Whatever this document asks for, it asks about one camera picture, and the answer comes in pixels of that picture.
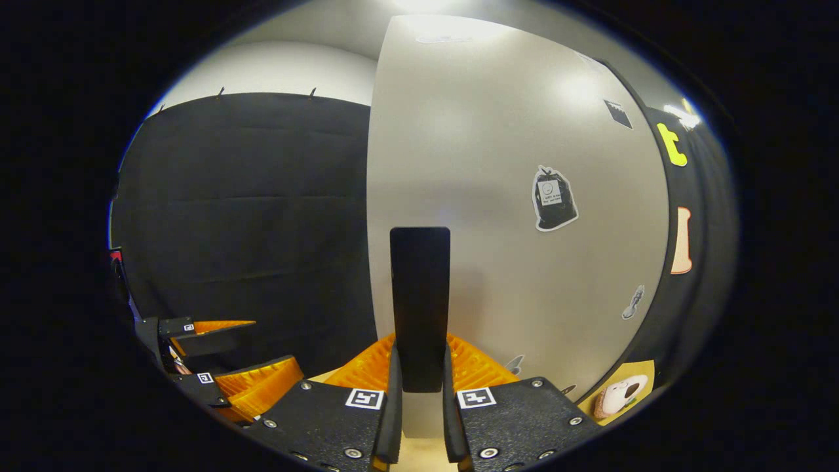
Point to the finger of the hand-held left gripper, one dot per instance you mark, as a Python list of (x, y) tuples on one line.
[(196, 388), (210, 344)]

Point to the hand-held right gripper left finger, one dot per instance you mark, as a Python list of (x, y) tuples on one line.
[(393, 419)]

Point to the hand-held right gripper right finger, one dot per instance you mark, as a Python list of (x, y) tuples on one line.
[(449, 426)]

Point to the cream cabinet door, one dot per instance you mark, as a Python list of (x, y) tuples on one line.
[(498, 262)]

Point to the pink white plush toy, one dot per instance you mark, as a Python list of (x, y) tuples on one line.
[(619, 395)]

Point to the ceiling light panel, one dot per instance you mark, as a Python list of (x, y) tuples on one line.
[(682, 117)]

